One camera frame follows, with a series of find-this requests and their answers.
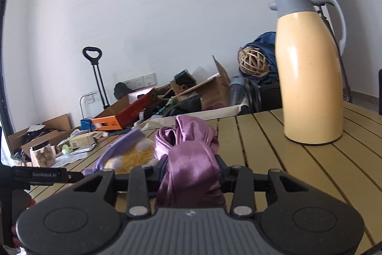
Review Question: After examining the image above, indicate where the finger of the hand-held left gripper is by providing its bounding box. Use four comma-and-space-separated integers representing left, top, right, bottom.
11, 167, 86, 184

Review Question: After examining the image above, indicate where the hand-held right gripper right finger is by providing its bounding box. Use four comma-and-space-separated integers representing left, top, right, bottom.
215, 154, 310, 218

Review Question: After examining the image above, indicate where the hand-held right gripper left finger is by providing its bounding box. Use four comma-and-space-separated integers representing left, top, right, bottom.
73, 157, 168, 218

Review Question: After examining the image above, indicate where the yellow white-spotted plush toy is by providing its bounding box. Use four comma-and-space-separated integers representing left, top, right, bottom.
104, 137, 157, 175

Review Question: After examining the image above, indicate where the purple satin cloth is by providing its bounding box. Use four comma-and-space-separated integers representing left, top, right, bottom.
154, 114, 226, 209

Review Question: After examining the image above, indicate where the clear snack jar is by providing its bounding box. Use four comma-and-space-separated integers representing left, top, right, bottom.
30, 140, 57, 168

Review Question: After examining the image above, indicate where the white paper sheet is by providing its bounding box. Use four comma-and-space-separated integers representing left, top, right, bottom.
55, 129, 96, 166

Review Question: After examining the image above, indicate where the lavender plush cloth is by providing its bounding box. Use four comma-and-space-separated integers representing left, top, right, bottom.
84, 128, 145, 175

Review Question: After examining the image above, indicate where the cardboard box with clothes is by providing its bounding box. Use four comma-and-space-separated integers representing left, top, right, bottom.
7, 113, 74, 160

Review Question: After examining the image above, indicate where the small beige carton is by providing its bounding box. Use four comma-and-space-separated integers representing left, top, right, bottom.
69, 136, 97, 150

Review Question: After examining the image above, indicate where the small blue box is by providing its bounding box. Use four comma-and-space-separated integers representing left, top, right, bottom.
80, 118, 95, 132

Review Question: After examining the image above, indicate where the orange cardboard box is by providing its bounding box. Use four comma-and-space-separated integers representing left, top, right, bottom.
91, 88, 156, 132

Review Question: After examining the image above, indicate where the tan folding table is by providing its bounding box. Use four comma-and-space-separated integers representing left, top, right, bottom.
18, 101, 382, 255

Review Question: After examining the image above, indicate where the grey water bottle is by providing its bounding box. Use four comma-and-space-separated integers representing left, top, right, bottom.
229, 74, 249, 108

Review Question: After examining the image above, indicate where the open cardboard box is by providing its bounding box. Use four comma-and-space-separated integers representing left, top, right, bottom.
170, 55, 231, 113

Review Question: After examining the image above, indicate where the small black bag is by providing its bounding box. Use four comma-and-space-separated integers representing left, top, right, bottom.
114, 82, 135, 101

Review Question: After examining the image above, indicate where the black case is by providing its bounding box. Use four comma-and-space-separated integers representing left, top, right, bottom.
248, 80, 283, 116

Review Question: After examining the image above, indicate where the rattan ball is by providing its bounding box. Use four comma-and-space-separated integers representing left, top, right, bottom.
238, 46, 270, 77

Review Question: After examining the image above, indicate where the cream thermos carafe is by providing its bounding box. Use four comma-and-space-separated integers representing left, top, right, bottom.
268, 0, 347, 145

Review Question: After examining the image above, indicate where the dark blue bag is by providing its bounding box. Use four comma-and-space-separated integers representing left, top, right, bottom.
244, 31, 279, 86

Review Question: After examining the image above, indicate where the white wire frame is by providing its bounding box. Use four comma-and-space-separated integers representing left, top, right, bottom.
79, 92, 102, 125

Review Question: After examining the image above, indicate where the row of wall sockets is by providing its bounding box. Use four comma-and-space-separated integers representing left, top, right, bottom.
123, 72, 157, 89

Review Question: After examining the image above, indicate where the black cart handle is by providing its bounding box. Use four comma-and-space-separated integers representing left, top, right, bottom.
83, 47, 110, 111

